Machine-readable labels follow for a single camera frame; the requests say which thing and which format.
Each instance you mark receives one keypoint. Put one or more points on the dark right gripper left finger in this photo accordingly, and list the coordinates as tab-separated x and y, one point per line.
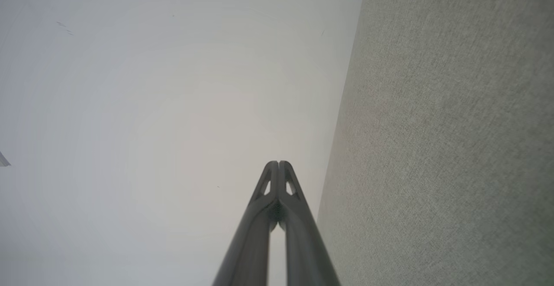
246	251

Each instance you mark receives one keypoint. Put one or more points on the small grey wedge object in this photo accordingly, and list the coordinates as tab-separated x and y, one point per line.
3	161

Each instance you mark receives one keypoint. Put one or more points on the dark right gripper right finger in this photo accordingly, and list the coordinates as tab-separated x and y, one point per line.
307	255

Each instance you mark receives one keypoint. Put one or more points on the grey fabric sofa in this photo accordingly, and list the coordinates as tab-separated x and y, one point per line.
433	126

